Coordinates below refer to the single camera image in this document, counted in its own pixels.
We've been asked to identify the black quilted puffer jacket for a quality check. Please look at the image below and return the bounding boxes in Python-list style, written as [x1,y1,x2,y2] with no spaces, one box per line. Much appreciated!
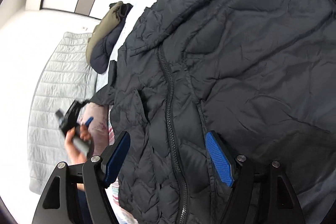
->
[92,0,335,223]

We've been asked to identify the person left hand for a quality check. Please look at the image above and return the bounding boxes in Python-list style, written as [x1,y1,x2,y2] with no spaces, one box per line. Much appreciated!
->
[64,123,93,192]

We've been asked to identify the pink floral pillow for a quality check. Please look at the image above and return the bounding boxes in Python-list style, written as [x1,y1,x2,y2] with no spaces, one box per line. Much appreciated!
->
[79,103,114,156]

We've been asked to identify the patterned red green bedspread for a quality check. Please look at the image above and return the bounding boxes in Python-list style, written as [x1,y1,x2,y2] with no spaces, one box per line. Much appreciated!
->
[106,179,138,223]

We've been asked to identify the grey quilted headboard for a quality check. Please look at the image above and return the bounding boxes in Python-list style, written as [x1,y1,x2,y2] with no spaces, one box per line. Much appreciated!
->
[27,32,97,194]

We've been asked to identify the olive and navy jacket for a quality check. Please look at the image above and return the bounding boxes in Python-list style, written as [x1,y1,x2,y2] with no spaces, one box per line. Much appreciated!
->
[86,1,133,74]

